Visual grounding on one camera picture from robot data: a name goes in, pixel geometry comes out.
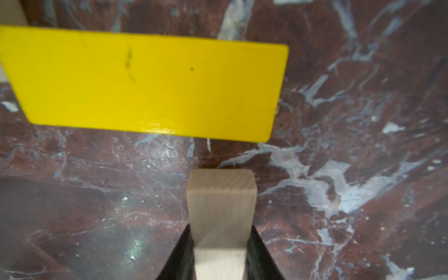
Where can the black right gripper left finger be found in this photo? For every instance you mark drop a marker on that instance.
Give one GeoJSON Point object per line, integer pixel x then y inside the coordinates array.
{"type": "Point", "coordinates": [180, 264]}

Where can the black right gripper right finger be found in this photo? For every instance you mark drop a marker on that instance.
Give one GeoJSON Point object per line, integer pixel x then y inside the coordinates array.
{"type": "Point", "coordinates": [259, 262]}

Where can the yellow block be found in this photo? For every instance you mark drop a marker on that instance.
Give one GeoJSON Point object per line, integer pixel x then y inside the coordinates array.
{"type": "Point", "coordinates": [186, 86]}

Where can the short natural wooden block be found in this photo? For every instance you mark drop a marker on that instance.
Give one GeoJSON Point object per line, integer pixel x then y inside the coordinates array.
{"type": "Point", "coordinates": [12, 13]}

